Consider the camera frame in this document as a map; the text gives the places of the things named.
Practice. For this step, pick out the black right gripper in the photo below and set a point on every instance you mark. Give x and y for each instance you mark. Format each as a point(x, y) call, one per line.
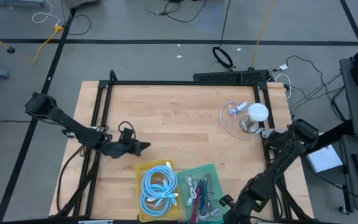
point(241, 213)

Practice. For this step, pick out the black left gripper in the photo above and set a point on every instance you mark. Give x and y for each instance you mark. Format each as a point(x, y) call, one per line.
point(120, 150)

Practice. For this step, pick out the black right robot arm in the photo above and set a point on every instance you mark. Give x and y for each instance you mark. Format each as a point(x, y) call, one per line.
point(278, 165)

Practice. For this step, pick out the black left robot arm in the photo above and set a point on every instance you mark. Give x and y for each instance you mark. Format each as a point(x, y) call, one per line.
point(73, 127)

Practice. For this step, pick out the yellow translucent plastic bin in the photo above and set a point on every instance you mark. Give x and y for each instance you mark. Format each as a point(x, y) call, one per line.
point(141, 168)

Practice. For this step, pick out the white paper box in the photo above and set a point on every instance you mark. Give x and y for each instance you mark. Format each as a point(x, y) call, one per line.
point(325, 160)

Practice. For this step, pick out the white dome lamp metal base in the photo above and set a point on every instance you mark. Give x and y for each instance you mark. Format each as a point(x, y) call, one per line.
point(258, 112)

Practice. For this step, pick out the black power strip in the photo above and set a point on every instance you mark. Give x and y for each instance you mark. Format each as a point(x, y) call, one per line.
point(228, 76)

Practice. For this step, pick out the black metal bar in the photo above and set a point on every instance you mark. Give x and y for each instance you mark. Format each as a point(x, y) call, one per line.
point(331, 138)

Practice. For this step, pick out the small white floor adapter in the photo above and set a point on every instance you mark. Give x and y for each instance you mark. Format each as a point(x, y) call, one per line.
point(283, 67)

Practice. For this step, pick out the black round floor outlet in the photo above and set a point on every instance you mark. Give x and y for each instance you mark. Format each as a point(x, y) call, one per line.
point(10, 49)

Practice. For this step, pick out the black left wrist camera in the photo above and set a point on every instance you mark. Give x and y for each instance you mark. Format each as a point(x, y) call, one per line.
point(128, 136)

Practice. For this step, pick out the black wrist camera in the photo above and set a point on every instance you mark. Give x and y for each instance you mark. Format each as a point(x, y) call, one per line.
point(226, 200)
point(128, 136)

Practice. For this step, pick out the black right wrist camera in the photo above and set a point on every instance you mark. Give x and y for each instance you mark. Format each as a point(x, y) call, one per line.
point(226, 200)

